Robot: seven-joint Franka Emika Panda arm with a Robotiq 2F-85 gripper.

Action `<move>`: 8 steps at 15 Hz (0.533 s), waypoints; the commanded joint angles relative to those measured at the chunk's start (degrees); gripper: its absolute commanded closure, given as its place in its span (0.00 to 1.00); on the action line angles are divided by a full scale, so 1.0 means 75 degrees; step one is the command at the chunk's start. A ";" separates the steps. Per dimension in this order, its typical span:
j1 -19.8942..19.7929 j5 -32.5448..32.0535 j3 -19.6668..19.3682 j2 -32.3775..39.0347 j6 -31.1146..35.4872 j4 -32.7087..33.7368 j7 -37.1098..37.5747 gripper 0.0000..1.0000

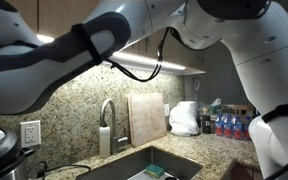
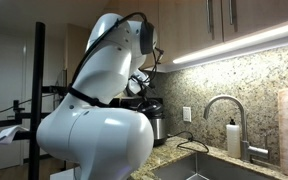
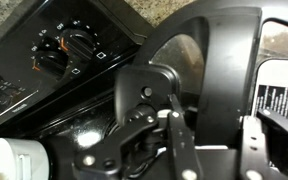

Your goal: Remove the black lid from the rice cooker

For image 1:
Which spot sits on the black rice cooker lid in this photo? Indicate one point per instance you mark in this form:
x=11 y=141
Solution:
x=0 y=150

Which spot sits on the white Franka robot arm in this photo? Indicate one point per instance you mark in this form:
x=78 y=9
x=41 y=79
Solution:
x=267 y=66

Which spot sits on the steel rice cooker body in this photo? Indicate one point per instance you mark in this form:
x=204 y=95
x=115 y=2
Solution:
x=17 y=168

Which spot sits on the under-cabinet light strip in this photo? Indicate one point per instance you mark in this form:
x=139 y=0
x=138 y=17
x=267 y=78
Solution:
x=147 y=61

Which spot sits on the wooden cutting board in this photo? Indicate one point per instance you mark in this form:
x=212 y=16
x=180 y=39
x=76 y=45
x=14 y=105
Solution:
x=147 y=120

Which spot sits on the brushed steel faucet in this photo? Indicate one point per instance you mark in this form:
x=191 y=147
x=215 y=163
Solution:
x=112 y=110

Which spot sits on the white paper towel roll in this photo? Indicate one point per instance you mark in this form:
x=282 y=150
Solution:
x=190 y=106

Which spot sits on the white plastic bag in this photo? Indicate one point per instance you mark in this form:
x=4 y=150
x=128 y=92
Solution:
x=182 y=123

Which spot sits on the white soap dispenser bottle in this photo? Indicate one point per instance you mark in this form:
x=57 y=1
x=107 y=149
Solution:
x=104 y=141

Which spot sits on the black jar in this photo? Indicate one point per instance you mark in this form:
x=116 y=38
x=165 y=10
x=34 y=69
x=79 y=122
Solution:
x=206 y=124

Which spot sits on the stainless steel sink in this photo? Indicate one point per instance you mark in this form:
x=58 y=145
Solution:
x=130 y=163

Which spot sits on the tissue box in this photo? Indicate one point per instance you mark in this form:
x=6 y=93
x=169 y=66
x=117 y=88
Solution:
x=217 y=107

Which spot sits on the green sponge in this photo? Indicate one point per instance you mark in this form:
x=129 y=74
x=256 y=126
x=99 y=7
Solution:
x=155 y=170

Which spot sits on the wooden upper cabinet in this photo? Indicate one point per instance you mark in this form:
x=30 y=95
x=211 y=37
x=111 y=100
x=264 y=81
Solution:
x=50 y=13

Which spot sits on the small white wall plate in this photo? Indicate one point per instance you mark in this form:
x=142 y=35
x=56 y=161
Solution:
x=166 y=110

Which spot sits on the white duplex wall outlet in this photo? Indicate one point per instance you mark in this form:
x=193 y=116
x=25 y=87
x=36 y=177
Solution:
x=30 y=133

